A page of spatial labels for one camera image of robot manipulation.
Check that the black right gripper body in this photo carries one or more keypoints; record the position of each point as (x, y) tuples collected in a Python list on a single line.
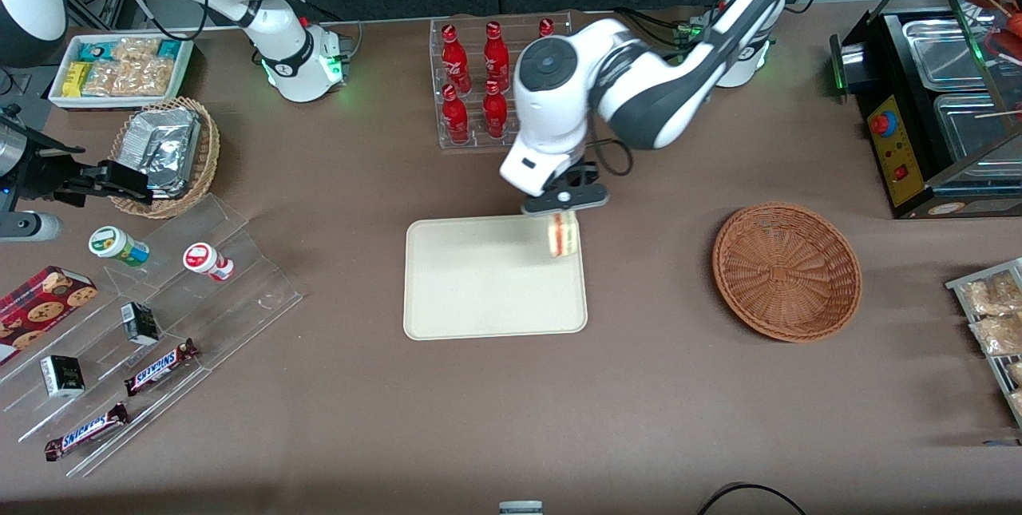
[(48, 178)]

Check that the triangular sandwich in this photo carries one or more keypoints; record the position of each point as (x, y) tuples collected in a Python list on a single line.
[(563, 237)]

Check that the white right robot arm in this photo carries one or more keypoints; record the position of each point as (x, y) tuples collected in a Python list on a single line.
[(279, 28)]

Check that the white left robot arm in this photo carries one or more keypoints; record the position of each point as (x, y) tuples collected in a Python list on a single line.
[(639, 92)]

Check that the white rectangular snack tray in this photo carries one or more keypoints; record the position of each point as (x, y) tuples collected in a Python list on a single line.
[(56, 96)]

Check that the light wicker basket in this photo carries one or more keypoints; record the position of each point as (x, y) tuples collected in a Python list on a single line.
[(204, 164)]

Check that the beige plastic tray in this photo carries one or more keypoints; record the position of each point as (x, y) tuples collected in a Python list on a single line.
[(487, 283)]

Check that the round brown wicker basket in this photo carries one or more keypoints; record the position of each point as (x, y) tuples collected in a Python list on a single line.
[(786, 271)]

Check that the grey tray of snack bags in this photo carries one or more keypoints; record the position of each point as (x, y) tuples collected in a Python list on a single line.
[(958, 285)]

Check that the silver foil packet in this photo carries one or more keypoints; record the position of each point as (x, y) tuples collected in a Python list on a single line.
[(164, 128), (169, 168)]

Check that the green lid yogurt cup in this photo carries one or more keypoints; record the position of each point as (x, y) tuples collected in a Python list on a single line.
[(116, 245)]

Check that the clear bag of nuts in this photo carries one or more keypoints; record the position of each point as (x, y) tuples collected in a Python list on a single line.
[(128, 77), (136, 49)]

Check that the yellow snack packet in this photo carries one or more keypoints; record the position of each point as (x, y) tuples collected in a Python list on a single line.
[(76, 78)]

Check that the red cola bottle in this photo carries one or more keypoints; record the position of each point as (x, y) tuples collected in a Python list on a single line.
[(496, 56), (546, 26), (455, 60), (455, 116), (495, 112)]

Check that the clear acrylic bottle rack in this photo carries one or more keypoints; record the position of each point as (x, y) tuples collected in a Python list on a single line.
[(475, 144)]

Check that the red lid yogurt cup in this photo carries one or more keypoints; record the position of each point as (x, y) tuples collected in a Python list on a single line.
[(204, 259)]

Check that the teal snack packet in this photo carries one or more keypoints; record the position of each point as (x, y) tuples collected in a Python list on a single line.
[(94, 49), (168, 48)]

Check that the red plaid cookie box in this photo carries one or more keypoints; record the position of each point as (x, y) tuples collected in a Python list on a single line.
[(40, 307)]

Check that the small black carton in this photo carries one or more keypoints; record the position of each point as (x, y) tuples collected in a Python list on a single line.
[(140, 323), (62, 376)]

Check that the clear acrylic stepped display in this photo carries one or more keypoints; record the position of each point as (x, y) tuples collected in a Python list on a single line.
[(239, 299)]

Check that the snickers chocolate bar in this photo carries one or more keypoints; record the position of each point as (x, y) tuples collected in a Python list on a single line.
[(160, 367), (86, 432)]

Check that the white grey cylindrical object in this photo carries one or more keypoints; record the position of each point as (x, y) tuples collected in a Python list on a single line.
[(520, 508)]

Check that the black glass food warmer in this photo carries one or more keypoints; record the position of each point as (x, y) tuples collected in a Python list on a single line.
[(898, 156)]

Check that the steel food pan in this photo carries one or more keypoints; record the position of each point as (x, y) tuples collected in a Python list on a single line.
[(974, 128), (942, 52)]

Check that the clear bag of brown snacks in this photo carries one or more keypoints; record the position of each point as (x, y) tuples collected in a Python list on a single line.
[(998, 334), (994, 295)]

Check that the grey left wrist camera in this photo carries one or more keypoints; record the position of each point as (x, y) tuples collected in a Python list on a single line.
[(567, 200)]

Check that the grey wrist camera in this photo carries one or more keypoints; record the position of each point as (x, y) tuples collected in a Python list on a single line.
[(32, 226), (567, 200)]

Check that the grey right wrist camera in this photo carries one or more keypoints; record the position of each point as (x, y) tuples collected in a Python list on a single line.
[(32, 226)]

